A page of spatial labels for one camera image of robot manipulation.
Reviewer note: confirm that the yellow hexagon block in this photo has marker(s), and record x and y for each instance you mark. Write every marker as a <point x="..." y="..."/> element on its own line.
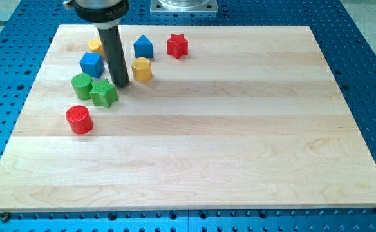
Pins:
<point x="141" y="68"/>

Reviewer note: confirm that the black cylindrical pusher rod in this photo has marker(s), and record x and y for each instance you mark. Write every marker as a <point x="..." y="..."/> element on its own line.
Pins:
<point x="112" y="46"/>

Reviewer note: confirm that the silver black robot arm flange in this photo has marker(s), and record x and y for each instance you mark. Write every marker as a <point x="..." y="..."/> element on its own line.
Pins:
<point x="104" y="14"/>

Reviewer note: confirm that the red star block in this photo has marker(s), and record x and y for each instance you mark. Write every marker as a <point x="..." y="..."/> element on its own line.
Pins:
<point x="177" y="45"/>

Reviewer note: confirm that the green star block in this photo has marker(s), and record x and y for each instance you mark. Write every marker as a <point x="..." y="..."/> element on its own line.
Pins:
<point x="103" y="93"/>

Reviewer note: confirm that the light wooden board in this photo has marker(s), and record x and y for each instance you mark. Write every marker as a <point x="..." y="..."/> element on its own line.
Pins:
<point x="251" y="118"/>

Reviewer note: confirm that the blue house-shaped block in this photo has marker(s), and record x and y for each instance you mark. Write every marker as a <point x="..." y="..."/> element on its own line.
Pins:
<point x="143" y="47"/>

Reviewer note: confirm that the red cylinder block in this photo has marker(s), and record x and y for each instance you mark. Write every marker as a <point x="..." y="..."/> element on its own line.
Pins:
<point x="79" y="119"/>

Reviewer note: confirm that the blue cube block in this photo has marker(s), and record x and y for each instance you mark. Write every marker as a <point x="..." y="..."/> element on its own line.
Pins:
<point x="92" y="64"/>

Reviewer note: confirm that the green cylinder block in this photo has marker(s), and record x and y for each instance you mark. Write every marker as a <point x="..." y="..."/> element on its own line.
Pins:
<point x="81" y="84"/>

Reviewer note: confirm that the yellow block behind rod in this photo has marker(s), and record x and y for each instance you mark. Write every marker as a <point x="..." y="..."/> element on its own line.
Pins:
<point x="95" y="46"/>

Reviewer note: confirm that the blue perforated metal table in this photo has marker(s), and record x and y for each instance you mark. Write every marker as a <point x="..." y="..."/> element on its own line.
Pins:
<point x="28" y="33"/>

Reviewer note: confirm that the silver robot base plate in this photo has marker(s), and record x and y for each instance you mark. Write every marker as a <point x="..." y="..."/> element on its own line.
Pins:
<point x="168" y="6"/>

